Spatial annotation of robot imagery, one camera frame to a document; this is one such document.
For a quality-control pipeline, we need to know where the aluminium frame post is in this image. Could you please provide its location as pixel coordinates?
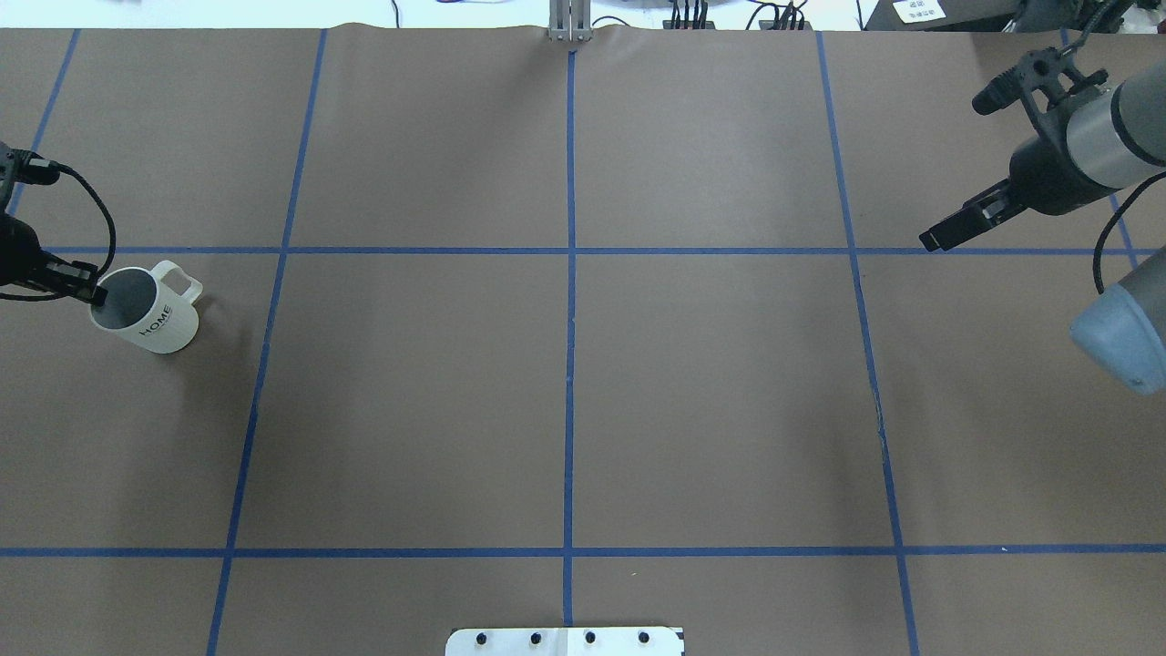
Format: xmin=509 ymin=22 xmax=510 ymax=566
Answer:
xmin=547 ymin=0 xmax=593 ymax=43

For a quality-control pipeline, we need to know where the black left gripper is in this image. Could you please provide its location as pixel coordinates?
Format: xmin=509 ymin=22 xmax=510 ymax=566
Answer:
xmin=1 ymin=213 xmax=108 ymax=306

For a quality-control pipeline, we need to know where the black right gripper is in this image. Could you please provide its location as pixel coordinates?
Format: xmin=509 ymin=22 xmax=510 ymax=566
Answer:
xmin=919 ymin=137 xmax=1108 ymax=252

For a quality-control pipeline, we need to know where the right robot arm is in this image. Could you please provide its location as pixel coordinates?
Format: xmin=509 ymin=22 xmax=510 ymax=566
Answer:
xmin=919 ymin=48 xmax=1165 ymax=395

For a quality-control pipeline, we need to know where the white HOME mug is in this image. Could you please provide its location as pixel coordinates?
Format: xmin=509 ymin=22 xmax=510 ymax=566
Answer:
xmin=87 ymin=259 xmax=204 ymax=354

